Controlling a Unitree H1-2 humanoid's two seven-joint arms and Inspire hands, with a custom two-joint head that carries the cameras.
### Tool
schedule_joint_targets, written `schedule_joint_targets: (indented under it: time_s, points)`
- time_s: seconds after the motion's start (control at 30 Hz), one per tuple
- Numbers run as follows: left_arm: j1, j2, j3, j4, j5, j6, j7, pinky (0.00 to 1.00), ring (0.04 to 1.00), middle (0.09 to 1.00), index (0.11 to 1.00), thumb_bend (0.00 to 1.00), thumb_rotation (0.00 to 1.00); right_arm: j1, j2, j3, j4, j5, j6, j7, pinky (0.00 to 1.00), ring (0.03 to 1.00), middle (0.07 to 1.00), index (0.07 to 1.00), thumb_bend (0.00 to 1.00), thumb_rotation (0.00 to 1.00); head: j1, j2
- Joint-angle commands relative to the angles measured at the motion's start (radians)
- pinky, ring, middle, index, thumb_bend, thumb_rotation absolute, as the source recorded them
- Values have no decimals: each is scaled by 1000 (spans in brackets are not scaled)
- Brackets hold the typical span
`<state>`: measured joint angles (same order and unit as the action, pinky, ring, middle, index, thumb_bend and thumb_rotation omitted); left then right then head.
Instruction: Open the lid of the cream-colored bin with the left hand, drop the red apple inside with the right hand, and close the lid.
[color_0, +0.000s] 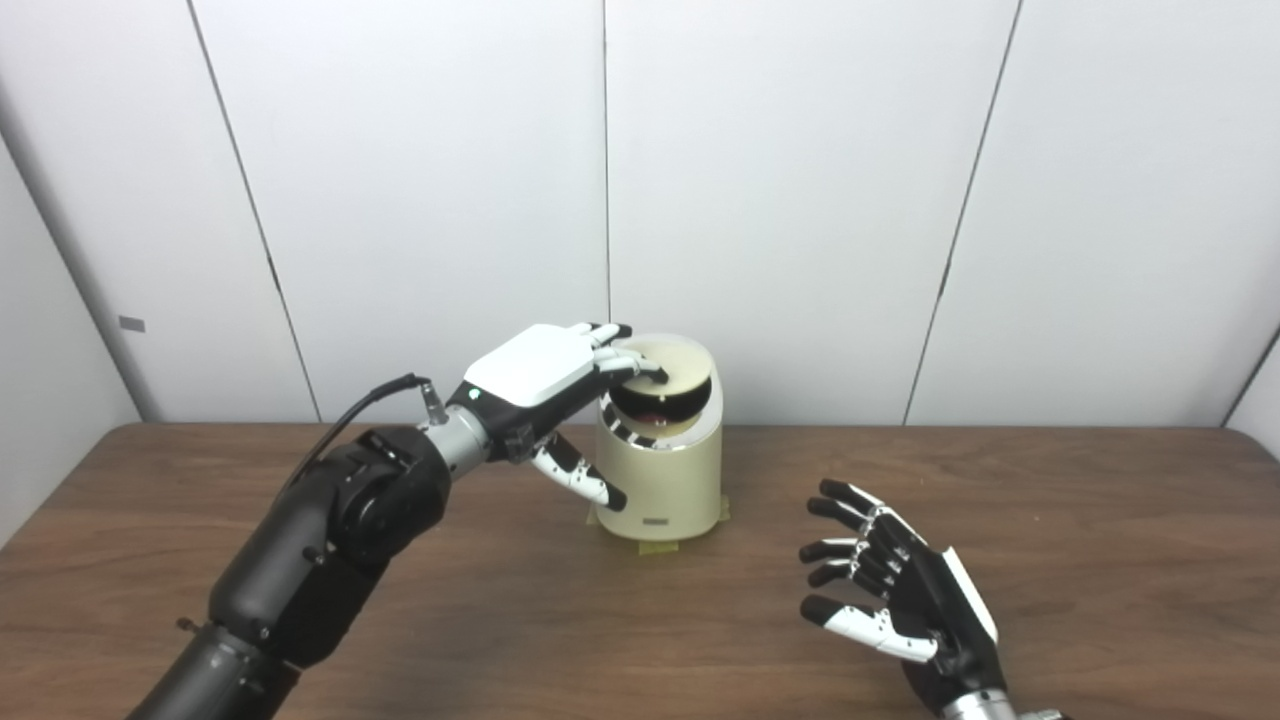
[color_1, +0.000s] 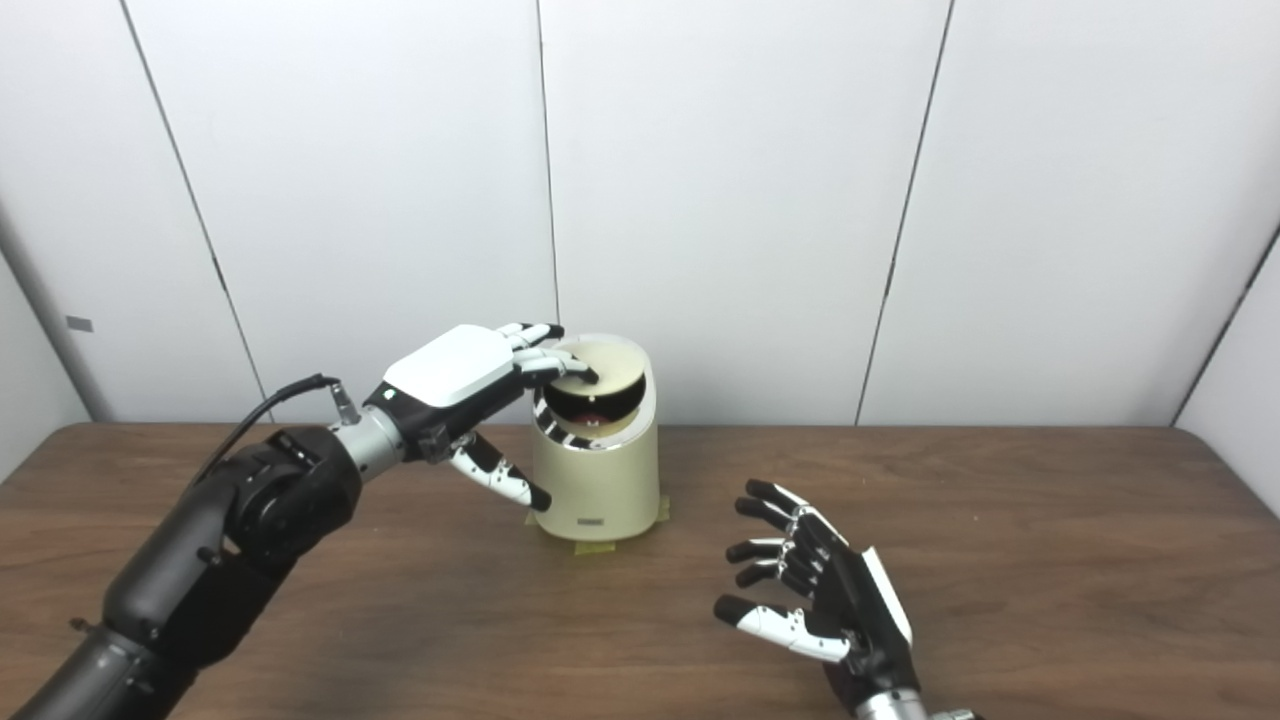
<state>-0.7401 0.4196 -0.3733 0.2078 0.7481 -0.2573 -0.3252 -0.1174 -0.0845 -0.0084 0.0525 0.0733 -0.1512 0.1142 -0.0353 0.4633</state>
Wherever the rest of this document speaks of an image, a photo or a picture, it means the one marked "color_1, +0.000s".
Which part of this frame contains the cream round bin lid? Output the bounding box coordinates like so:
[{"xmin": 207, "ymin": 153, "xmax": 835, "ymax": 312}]
[{"xmin": 545, "ymin": 342, "xmax": 646, "ymax": 441}]

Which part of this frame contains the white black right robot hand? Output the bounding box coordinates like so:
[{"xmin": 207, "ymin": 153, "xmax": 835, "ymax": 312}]
[{"xmin": 713, "ymin": 479, "xmax": 919, "ymax": 713}]

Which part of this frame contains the cream-colored bin body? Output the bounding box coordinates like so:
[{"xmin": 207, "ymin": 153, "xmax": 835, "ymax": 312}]
[{"xmin": 530, "ymin": 334, "xmax": 661, "ymax": 542}]

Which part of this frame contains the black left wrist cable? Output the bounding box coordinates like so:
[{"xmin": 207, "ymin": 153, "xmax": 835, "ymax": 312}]
[{"xmin": 185, "ymin": 374, "xmax": 361, "ymax": 491}]

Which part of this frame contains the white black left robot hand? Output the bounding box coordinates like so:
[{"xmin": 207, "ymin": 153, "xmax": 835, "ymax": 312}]
[{"xmin": 365, "ymin": 322, "xmax": 601, "ymax": 513}]

